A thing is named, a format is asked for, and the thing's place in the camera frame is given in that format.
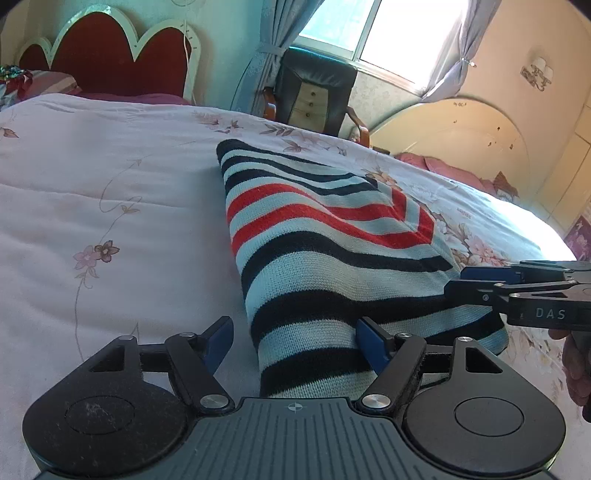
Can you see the black leather armchair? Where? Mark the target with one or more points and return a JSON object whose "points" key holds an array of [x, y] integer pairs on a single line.
{"points": [[318, 76]]}

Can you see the large pink pillow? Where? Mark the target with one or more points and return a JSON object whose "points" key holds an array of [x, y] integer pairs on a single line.
{"points": [[461, 175]]}

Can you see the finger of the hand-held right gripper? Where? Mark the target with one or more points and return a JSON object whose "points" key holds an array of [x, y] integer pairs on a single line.
{"points": [[466, 291], [485, 273]]}

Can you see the red scalloped headboard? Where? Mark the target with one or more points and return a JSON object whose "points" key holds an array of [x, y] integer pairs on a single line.
{"points": [[101, 50]]}

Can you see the blue-grey tied curtain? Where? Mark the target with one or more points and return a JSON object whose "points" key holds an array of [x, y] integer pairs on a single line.
{"points": [[272, 55]]}

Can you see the striped pillow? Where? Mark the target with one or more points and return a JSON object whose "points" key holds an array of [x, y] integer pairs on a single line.
{"points": [[51, 83]]}

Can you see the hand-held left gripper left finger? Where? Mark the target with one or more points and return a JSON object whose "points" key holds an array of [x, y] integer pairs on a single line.
{"points": [[219, 344]]}

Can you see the purple patterned cloth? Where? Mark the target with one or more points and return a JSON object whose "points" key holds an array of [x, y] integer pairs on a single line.
{"points": [[579, 240]]}

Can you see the pink floral quilt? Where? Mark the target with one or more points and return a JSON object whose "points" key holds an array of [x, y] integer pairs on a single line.
{"points": [[92, 184]]}

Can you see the wall lamp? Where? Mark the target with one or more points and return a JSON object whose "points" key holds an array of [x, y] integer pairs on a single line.
{"points": [[538, 74]]}

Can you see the cream wardrobe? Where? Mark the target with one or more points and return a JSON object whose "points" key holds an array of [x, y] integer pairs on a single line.
{"points": [[570, 175]]}

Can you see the ribbon bow decoration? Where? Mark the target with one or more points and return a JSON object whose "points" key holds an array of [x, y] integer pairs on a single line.
{"points": [[16, 77]]}

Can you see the striped knit sweater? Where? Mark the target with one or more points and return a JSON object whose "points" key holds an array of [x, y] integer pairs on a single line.
{"points": [[323, 258]]}

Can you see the small pink pillow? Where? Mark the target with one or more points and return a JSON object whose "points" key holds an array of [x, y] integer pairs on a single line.
{"points": [[413, 160]]}

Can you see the pale tied curtain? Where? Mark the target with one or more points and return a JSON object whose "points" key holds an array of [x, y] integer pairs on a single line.
{"points": [[466, 50]]}

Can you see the cream round headboard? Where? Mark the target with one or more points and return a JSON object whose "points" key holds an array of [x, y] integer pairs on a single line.
{"points": [[461, 129]]}

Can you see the bright window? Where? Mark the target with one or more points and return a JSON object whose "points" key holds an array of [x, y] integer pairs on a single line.
{"points": [[397, 32]]}

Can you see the person's right hand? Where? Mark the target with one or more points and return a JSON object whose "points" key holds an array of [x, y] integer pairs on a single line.
{"points": [[579, 369]]}

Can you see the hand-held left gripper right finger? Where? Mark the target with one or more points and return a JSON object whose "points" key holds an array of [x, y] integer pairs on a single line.
{"points": [[371, 344]]}

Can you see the magenta pillow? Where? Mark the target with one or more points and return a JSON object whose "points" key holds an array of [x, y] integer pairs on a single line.
{"points": [[138, 98]]}

